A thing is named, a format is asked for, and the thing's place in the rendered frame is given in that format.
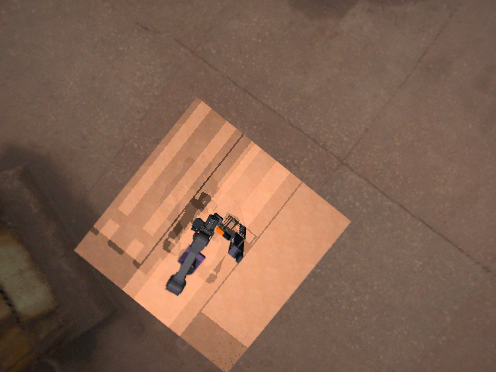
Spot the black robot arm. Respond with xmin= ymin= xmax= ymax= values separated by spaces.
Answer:
xmin=165 ymin=214 xmax=220 ymax=296

